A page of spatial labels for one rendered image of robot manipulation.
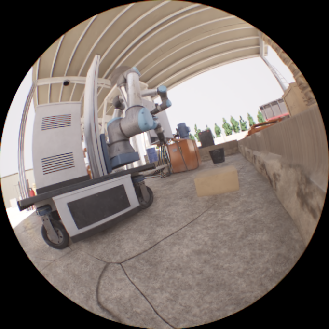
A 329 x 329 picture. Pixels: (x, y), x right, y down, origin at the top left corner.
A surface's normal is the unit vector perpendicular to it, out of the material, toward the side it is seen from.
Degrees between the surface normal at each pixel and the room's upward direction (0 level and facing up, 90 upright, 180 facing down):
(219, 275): 0
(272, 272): 0
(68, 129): 90
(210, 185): 90
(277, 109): 90
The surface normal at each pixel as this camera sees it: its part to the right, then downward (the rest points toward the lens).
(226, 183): -0.44, 0.15
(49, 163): 0.73, -0.18
